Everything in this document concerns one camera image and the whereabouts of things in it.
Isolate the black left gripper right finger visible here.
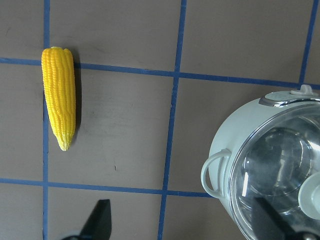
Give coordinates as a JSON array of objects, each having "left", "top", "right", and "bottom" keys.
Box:
[{"left": 251, "top": 197, "right": 320, "bottom": 240}]

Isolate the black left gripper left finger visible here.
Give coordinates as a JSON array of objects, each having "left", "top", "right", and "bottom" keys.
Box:
[{"left": 62, "top": 199, "right": 112, "bottom": 240}]

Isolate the glass pot lid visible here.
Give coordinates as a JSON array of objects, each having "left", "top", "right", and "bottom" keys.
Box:
[{"left": 229, "top": 104, "right": 320, "bottom": 240}]

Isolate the yellow corn cob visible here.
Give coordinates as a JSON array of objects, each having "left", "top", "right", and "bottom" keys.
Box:
[{"left": 41, "top": 46, "right": 76, "bottom": 152}]

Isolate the white electric cooking pot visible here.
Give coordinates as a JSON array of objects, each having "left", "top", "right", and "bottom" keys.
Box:
[{"left": 200, "top": 84, "right": 320, "bottom": 230}]

